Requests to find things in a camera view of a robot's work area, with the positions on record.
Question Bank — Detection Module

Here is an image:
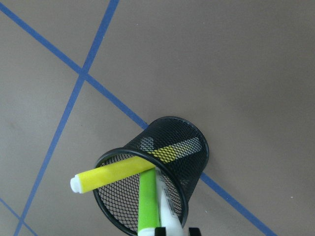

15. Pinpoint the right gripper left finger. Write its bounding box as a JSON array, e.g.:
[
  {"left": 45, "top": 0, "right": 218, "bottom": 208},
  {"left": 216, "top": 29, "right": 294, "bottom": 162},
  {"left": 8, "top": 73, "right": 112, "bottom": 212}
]
[{"left": 154, "top": 227, "right": 166, "bottom": 236}]

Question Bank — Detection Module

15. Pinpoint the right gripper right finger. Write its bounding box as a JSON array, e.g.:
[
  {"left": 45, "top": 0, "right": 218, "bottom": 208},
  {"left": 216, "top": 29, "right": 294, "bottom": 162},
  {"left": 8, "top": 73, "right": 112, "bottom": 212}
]
[{"left": 189, "top": 227, "right": 201, "bottom": 236}]

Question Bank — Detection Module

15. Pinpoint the green highlighter pen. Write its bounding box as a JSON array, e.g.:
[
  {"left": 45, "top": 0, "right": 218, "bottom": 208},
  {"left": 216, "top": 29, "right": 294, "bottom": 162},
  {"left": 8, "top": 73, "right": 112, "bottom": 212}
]
[{"left": 138, "top": 168, "right": 160, "bottom": 236}]

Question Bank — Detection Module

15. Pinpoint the red white marker pen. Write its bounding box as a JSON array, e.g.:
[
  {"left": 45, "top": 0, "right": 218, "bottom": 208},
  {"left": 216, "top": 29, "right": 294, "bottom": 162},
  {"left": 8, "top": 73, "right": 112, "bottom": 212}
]
[{"left": 156, "top": 168, "right": 185, "bottom": 236}]

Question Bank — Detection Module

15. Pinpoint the black mesh pen cup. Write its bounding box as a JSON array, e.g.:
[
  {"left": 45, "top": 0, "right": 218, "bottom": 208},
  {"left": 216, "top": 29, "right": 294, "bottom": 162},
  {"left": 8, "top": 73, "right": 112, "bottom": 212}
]
[{"left": 93, "top": 117, "right": 209, "bottom": 236}]

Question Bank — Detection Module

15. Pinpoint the yellow highlighter pen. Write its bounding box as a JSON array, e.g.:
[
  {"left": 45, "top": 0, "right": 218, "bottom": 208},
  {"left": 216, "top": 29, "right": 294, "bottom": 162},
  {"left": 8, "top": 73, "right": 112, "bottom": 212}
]
[{"left": 69, "top": 136, "right": 200, "bottom": 194}]

